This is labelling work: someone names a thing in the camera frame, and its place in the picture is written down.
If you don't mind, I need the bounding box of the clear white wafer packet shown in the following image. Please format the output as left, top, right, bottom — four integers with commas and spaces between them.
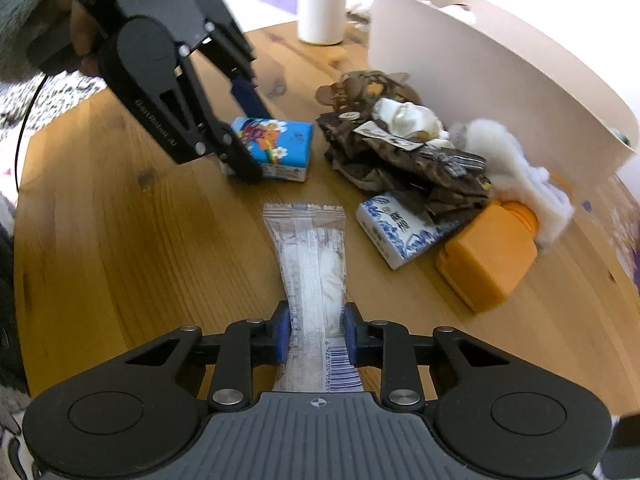
262, 202, 363, 393

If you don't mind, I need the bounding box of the orange plastic bottle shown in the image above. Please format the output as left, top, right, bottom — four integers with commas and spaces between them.
435, 199, 541, 313

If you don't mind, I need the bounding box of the white fluffy plush toy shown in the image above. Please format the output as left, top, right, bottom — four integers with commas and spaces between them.
450, 119, 576, 251

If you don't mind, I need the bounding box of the brown hair claw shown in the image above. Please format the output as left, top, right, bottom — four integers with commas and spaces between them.
316, 71, 416, 111

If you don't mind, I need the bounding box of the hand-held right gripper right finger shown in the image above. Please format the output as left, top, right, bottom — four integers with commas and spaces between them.
342, 302, 516, 411

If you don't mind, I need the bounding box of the white thermos bottle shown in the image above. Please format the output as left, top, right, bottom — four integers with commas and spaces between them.
298, 0, 347, 45

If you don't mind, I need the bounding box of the white blue patterned tissue pack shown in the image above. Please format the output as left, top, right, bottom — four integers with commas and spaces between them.
356, 194, 463, 270

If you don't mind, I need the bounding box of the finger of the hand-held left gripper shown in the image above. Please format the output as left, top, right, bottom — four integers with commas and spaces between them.
132, 42, 264, 184
191, 0, 274, 122

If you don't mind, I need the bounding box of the beige plastic bin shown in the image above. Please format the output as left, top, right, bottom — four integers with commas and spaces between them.
367, 0, 640, 196

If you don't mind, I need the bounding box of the wooden desktop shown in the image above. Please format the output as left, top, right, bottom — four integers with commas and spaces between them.
12, 20, 640, 416

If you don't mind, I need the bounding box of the blue cartoon tissue packet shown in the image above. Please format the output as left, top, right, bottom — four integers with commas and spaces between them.
227, 116, 315, 182

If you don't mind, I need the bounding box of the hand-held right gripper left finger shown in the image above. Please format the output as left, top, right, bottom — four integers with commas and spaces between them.
125, 305, 292, 411

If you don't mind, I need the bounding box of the person's left hand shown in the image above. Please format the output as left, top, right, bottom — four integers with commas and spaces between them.
69, 0, 108, 77

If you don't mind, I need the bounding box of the leopard print cloth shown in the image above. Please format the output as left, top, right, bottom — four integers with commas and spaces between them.
0, 70, 106, 131

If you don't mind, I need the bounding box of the brown printed cloth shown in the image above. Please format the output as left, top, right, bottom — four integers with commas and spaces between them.
317, 110, 493, 223

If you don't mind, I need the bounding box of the person's left forearm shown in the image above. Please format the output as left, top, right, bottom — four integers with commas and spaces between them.
0, 0, 76, 83

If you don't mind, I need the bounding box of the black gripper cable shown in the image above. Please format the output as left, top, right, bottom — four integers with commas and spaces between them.
14, 72, 48, 196

